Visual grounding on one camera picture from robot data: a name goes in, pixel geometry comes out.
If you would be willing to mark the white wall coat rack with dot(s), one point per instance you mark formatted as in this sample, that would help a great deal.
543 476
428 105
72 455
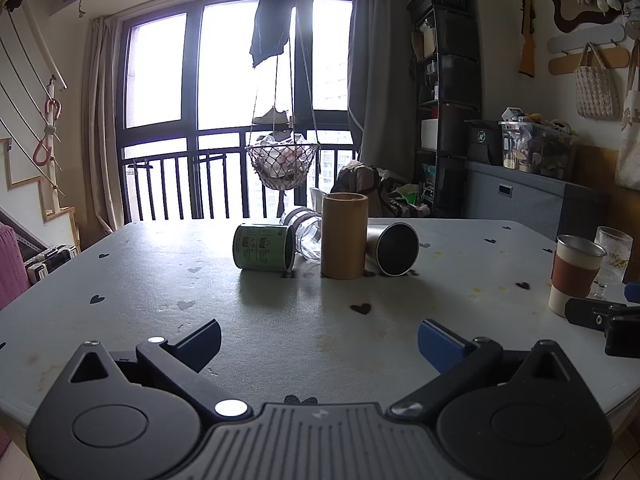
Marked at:
570 40

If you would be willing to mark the black framed window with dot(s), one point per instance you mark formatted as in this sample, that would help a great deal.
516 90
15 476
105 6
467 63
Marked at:
192 70

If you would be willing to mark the clear plastic storage box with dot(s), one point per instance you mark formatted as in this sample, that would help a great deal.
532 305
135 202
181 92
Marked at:
537 152

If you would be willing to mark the small clear shot glass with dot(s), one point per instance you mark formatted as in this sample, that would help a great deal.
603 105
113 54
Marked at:
599 291

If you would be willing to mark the wooden staircase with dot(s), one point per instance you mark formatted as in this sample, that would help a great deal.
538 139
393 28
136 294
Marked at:
30 195

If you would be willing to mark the black tool case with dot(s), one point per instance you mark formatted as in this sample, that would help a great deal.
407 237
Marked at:
50 260

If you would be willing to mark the white tote bag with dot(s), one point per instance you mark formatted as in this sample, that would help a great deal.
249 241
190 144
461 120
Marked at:
629 150

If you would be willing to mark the stainless steel cup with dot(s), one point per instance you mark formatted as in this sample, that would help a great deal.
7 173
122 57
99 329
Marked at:
395 250

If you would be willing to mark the cream woven handbag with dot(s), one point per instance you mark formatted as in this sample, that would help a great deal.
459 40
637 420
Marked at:
596 92

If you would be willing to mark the grey curtain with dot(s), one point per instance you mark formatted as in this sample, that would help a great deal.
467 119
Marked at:
380 85

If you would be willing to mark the brown sleeved paper cup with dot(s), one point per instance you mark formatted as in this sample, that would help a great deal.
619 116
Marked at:
575 275

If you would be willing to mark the ribbed clear glass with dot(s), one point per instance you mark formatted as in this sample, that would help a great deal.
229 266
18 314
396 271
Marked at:
614 255

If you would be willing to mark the black balcony railing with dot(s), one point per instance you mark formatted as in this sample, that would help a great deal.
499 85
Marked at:
165 185

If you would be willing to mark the pile of clothes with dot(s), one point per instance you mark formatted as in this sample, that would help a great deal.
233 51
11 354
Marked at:
372 185

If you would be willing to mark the pink cloth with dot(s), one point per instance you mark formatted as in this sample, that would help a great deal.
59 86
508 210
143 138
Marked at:
11 270

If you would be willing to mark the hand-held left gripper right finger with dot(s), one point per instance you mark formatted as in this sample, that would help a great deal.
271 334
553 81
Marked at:
440 350

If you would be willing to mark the wooden wall coat rack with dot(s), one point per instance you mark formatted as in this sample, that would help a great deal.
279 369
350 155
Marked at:
562 65

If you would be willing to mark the brown bamboo cup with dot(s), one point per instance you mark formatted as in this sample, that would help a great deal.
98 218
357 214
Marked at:
345 237

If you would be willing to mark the grey cabinet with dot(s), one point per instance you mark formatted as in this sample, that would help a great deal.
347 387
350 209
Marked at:
520 195

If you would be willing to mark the pink hook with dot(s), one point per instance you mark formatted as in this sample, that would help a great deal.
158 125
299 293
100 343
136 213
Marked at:
50 132

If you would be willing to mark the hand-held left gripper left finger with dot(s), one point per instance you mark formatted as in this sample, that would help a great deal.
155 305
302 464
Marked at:
200 346

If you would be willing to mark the dark hanging garment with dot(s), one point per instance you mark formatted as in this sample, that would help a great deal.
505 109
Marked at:
272 15

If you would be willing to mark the black shelving unit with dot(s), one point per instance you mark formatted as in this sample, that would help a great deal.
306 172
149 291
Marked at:
452 110

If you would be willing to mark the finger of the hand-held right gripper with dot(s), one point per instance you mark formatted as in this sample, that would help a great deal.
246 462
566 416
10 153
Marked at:
590 314
633 294

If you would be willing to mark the clear glass cup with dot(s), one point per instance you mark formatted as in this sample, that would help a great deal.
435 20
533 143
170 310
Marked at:
305 232

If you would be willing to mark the green tin can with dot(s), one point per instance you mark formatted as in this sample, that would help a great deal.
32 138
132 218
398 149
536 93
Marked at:
262 247

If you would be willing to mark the toy rifle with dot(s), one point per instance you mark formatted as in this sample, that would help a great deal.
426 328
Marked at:
526 35

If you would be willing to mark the white pipe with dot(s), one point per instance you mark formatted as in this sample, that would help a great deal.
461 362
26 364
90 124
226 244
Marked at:
45 42

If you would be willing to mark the beige curtain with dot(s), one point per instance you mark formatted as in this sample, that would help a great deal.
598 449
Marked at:
102 125

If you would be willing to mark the white box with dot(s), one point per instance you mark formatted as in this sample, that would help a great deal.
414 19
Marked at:
430 134

